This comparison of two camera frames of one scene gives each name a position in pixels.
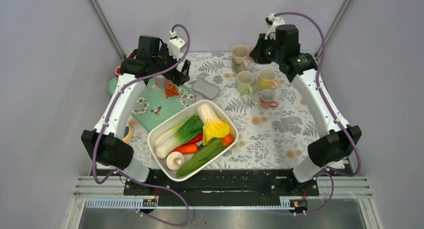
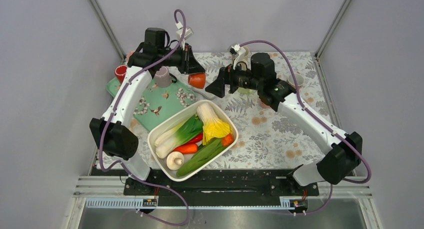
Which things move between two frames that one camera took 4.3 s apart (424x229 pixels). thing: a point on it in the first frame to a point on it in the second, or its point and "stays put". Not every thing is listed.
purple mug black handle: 160,81 stays put
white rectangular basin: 186,143 stays put
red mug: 117,71 stays put
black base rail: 226,183 stays put
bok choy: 170,140 stays put
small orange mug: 170,90 to 197,80
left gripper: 177,77 to 189,63
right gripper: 257,53 to 227,76
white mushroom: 175,160 stays put
